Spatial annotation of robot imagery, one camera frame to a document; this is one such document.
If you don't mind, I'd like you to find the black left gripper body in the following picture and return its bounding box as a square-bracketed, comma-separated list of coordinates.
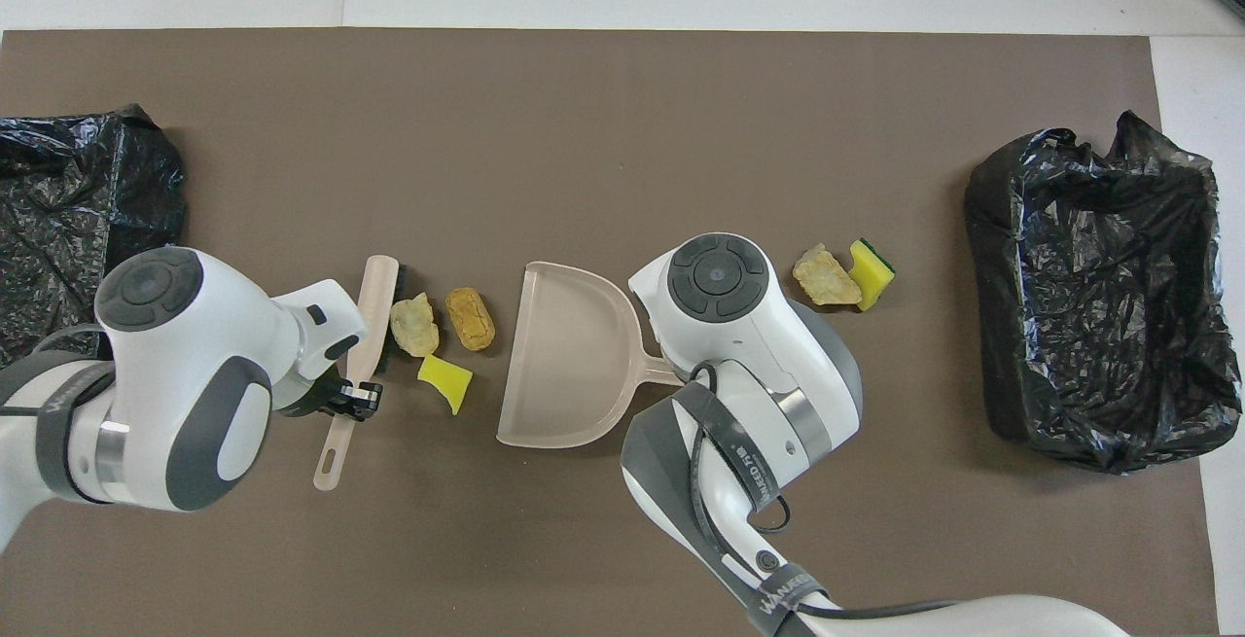
[277, 379, 343, 419]

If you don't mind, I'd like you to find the plain yellow sponge piece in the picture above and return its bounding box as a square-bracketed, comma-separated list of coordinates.
[417, 355, 474, 416]

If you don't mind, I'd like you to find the pale sponge scrap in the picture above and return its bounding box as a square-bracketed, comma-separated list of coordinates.
[390, 293, 441, 358]

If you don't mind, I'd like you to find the beige hand brush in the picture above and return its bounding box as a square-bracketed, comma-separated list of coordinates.
[312, 255, 409, 492]

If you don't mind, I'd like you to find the brown oval sponge scrap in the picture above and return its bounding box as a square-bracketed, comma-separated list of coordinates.
[445, 287, 496, 352]

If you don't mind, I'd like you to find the beige plastic dustpan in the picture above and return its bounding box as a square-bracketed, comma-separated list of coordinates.
[496, 262, 687, 449]

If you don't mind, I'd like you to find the pale beige scrap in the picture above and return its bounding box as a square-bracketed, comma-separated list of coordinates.
[792, 243, 863, 307]

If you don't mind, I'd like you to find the small yellow green sponge piece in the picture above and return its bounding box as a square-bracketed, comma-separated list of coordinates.
[848, 238, 897, 312]

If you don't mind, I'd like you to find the empty black bag-lined bin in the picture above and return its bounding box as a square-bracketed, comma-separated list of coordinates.
[0, 104, 188, 366]

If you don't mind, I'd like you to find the black bag-lined bin with flap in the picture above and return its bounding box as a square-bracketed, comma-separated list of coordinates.
[964, 110, 1244, 475]

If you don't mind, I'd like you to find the brown table mat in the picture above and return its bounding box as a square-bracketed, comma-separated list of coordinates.
[0, 29, 1220, 637]

